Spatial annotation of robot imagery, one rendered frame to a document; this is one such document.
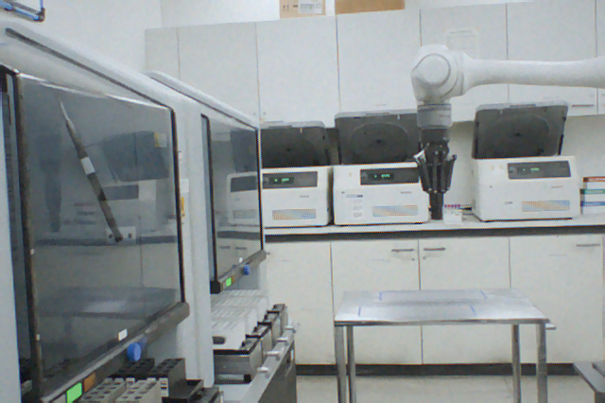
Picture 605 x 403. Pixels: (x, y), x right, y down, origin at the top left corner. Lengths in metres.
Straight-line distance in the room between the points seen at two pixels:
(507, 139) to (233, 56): 1.80
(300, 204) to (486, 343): 1.35
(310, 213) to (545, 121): 1.52
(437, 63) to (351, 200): 2.51
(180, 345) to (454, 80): 0.84
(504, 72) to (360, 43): 2.75
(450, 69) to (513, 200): 2.54
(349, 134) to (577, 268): 1.55
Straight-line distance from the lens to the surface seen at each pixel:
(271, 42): 4.43
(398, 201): 4.02
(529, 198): 4.09
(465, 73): 1.63
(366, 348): 4.16
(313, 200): 4.04
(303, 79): 4.37
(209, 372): 1.73
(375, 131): 4.31
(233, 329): 1.78
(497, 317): 2.04
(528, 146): 4.54
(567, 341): 4.25
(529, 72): 1.72
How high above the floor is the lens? 1.27
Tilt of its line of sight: 3 degrees down
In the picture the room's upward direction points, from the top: 2 degrees counter-clockwise
